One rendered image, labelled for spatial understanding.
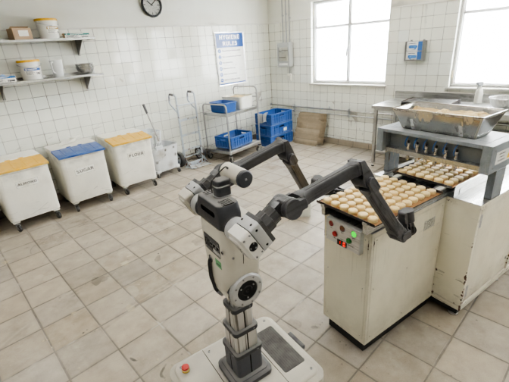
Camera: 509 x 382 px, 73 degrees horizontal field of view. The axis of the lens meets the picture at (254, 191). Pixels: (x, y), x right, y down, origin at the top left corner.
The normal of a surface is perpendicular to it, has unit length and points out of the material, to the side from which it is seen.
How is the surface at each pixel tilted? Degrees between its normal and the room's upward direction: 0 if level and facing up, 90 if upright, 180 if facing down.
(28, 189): 91
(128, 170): 92
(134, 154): 92
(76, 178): 93
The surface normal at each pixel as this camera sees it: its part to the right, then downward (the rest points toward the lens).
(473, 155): -0.82, 0.27
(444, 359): -0.07, -0.92
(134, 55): 0.69, 0.24
